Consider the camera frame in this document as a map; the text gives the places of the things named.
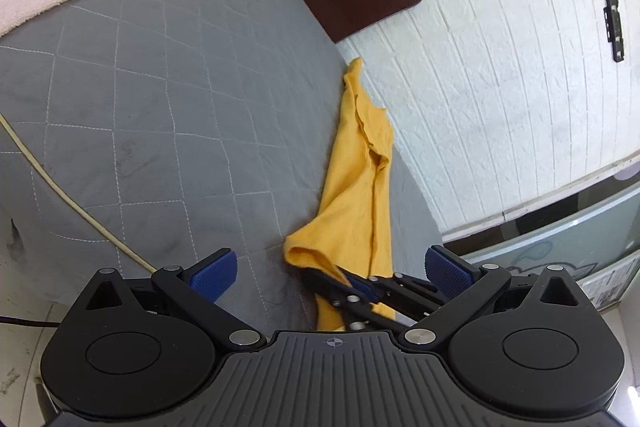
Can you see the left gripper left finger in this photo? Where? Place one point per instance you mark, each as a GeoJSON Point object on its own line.
{"type": "Point", "coordinates": [194, 291]}

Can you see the grey quilted bed cover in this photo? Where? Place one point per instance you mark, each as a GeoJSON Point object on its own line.
{"type": "Point", "coordinates": [146, 133]}

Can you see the glass sliding door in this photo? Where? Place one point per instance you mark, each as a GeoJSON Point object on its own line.
{"type": "Point", "coordinates": [593, 234]}

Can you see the yellow cloth garment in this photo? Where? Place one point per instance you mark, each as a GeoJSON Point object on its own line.
{"type": "Point", "coordinates": [352, 228]}

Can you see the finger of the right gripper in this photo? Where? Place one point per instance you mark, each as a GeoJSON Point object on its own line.
{"type": "Point", "coordinates": [409, 296]}
{"type": "Point", "coordinates": [350, 307]}

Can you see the black wall bracket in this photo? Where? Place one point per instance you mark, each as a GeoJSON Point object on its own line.
{"type": "Point", "coordinates": [613, 27]}

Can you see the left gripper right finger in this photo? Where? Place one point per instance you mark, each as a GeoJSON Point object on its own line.
{"type": "Point", "coordinates": [469, 290]}

